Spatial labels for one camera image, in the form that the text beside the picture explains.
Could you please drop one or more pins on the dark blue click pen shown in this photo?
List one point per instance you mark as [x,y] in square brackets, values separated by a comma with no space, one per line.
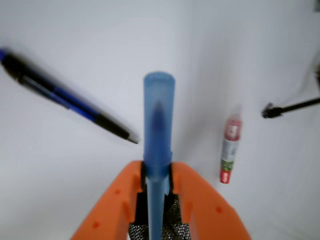
[35,80]

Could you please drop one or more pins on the light blue capped pen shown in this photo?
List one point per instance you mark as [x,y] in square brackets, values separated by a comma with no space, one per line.
[159,88]

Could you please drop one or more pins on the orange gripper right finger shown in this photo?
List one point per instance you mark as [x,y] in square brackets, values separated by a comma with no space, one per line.
[207,213]

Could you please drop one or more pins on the black mesh pen holder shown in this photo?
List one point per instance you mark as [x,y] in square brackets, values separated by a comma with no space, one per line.
[172,226]

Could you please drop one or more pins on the red whiteboard marker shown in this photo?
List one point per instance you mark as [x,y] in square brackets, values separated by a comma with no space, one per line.
[231,138]

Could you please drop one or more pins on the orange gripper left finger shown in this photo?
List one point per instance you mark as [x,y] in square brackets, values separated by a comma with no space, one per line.
[109,219]

